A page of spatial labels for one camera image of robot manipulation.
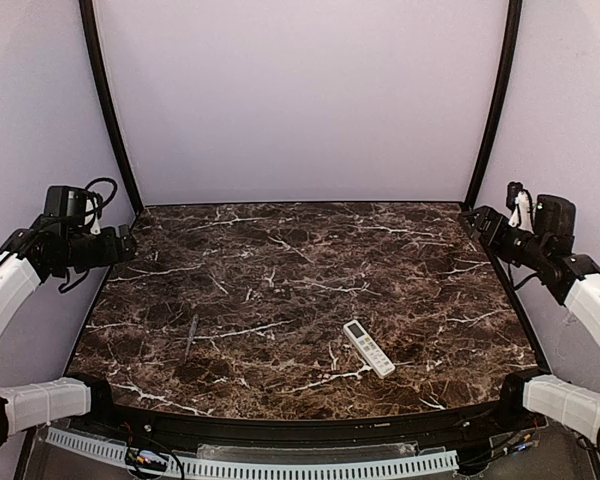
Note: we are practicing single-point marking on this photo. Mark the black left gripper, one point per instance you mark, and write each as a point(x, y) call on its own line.
point(125, 242)

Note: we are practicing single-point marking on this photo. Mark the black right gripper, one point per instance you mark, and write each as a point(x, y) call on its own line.
point(483, 221)

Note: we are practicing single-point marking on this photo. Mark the white remote control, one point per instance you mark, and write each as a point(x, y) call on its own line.
point(370, 351)

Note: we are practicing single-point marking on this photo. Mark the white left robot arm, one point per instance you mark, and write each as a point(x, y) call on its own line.
point(66, 241)

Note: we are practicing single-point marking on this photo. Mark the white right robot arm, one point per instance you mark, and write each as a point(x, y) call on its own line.
point(539, 235)

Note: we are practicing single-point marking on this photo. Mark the metal tweezers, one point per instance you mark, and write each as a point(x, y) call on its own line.
point(191, 335)

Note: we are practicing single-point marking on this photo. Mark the black front table rail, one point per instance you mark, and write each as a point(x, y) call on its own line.
point(457, 427)

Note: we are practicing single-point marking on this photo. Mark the black right frame post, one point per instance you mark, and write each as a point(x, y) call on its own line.
point(501, 83)

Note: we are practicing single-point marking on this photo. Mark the black frame post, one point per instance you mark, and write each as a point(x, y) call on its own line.
point(501, 83)
point(106, 102)

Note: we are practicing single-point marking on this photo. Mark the white slotted cable duct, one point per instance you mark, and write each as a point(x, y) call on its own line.
point(388, 461)

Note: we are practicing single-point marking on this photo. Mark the black left frame post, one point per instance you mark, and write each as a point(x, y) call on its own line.
point(106, 102)

